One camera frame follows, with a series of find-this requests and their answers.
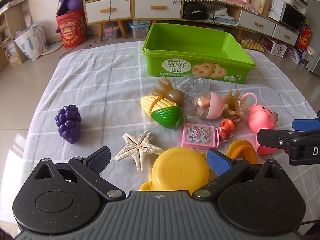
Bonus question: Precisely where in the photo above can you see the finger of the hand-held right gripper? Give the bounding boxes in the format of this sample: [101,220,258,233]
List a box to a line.
[292,118,320,132]
[257,128,288,151]

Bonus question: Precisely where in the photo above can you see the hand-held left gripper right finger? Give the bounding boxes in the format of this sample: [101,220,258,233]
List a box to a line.
[192,148,286,202]

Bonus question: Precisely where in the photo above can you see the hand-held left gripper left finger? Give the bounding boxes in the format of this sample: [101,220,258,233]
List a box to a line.
[34,146,127,202]

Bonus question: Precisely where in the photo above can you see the pink pig toy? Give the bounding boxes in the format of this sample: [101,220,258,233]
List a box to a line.
[240,92,279,156]

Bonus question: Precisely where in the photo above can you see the orange toy lid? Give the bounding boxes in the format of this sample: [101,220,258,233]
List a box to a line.
[226,140,259,166]

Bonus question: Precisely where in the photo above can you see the small pink printed case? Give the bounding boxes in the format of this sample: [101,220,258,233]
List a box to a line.
[181,122,220,149]

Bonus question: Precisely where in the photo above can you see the orange toy crab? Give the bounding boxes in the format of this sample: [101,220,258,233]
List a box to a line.
[218,115,244,143]

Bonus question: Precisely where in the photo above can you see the beige starfish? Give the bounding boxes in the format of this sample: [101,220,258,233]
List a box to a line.
[115,130,164,173]

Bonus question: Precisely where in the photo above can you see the yellow toy pot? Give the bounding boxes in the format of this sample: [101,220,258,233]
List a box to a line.
[139,147,213,192]

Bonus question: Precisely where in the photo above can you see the purple toy grapes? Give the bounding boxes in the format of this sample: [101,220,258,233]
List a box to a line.
[55,105,82,145]

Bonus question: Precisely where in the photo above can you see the brown rubber hand toy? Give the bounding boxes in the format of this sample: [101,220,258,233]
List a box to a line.
[222,89,251,118]
[152,76,186,107]

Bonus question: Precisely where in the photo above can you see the green plastic box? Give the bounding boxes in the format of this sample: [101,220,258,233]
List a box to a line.
[142,23,256,84]

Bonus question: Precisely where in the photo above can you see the pink capsule egg toy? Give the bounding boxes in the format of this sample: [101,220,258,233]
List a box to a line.
[192,91,224,120]

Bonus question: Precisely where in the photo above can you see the blue white carton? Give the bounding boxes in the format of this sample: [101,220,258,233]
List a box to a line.
[287,45,313,68]

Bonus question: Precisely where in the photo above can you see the toy corn cob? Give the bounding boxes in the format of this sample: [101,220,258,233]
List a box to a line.
[140,94,185,130]

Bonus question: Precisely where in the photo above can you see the clear plastic container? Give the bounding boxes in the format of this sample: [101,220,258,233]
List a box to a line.
[176,74,211,98]

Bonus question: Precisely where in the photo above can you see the white printed carton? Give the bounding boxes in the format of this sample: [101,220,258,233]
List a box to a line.
[257,33,288,58]

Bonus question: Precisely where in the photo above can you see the red gift box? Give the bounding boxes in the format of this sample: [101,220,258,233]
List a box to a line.
[296,25,313,53]

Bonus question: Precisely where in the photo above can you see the grey fridge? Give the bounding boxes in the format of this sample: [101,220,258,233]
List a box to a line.
[306,0,320,77]

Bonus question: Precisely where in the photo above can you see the black microwave oven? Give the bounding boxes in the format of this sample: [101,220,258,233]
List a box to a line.
[279,2,307,33]

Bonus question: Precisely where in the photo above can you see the clear storage box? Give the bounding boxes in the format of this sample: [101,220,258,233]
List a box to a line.
[103,23,119,39]

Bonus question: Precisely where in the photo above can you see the red printed bag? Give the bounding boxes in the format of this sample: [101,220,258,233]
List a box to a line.
[55,8,87,49]

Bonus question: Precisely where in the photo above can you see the blue lid storage box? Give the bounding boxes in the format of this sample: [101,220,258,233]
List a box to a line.
[128,21,152,39]

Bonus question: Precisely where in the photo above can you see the white paper bag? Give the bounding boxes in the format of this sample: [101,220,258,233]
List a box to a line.
[13,23,49,62]

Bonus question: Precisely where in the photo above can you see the black bag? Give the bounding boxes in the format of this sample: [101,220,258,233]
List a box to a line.
[183,3,208,21]

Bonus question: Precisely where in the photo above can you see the wooden shelf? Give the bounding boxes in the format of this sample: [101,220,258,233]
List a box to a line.
[0,0,28,73]

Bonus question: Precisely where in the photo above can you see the purple plush toy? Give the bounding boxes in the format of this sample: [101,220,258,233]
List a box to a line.
[58,0,83,16]

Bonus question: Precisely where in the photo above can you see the wooden cabinet white drawers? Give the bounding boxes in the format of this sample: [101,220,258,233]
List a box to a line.
[80,0,300,43]

